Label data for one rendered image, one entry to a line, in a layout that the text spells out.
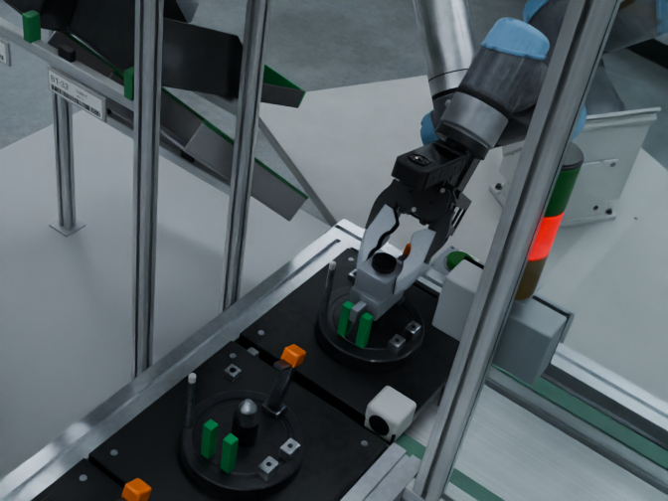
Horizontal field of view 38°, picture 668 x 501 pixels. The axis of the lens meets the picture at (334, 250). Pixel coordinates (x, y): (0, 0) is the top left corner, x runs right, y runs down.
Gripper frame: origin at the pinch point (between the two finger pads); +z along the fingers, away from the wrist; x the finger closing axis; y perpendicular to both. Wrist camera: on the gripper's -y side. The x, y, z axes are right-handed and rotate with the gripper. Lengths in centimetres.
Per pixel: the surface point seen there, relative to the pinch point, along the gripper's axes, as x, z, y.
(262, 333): 9.6, 13.9, -0.4
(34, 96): 189, 14, 148
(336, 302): 5.3, 6.3, 5.7
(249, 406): -0.5, 18.5, -17.4
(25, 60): 209, 5, 158
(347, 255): 10.7, 0.7, 15.0
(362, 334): -1.7, 7.5, 0.6
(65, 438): 15.7, 32.7, -20.1
